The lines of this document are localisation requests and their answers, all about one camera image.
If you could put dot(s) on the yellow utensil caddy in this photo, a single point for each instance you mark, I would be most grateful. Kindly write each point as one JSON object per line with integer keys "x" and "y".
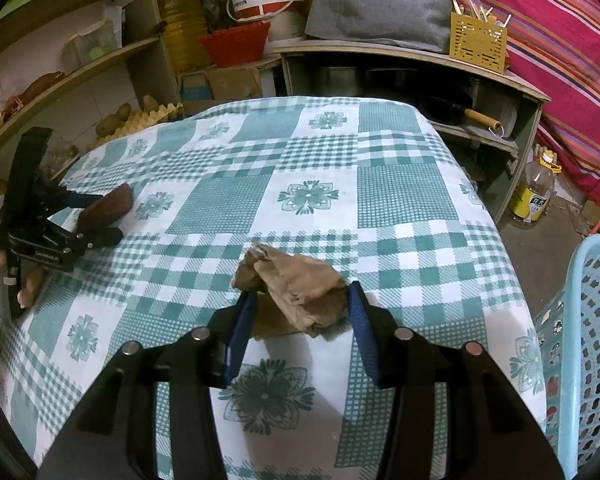
{"x": 478, "y": 37}

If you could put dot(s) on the striped magenta curtain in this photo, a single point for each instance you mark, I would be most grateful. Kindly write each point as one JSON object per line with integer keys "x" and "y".
{"x": 555, "y": 45}

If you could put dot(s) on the light blue laundry basket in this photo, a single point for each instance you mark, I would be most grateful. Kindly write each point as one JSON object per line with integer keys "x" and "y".
{"x": 568, "y": 329}

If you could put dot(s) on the brown paper bag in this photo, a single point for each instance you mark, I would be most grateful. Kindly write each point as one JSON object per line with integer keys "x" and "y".
{"x": 295, "y": 293}

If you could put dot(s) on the red plastic basin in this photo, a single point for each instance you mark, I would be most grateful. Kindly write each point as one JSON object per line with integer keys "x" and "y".
{"x": 235, "y": 46}

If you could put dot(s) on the yellow egg carton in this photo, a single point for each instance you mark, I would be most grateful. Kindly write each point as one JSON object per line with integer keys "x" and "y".
{"x": 139, "y": 121}

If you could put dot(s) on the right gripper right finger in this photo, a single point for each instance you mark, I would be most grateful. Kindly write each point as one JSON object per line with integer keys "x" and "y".
{"x": 491, "y": 432}

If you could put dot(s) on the grey cushion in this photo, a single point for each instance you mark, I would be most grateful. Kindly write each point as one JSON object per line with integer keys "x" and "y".
{"x": 414, "y": 24}

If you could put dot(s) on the green checkered tablecloth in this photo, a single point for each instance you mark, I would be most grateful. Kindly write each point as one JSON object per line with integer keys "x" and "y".
{"x": 367, "y": 186}

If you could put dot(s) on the cardboard box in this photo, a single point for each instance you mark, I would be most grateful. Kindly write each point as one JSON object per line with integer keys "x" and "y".
{"x": 233, "y": 83}

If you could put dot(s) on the wooden wall shelving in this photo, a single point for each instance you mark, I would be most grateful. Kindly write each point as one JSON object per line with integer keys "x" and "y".
{"x": 108, "y": 52}

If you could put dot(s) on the wooden handled pan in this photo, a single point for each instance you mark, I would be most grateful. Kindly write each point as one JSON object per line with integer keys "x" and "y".
{"x": 491, "y": 124}

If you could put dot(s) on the cooking oil bottle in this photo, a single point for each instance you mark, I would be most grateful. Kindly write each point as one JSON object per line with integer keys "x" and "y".
{"x": 535, "y": 189}

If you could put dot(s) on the low grey side shelf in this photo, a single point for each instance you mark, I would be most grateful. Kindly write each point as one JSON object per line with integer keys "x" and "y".
{"x": 441, "y": 88}

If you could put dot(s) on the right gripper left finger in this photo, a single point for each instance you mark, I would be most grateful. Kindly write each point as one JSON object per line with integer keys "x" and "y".
{"x": 111, "y": 434}

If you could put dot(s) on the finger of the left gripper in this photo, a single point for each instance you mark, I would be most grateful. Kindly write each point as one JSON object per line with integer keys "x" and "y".
{"x": 80, "y": 200}
{"x": 98, "y": 238}

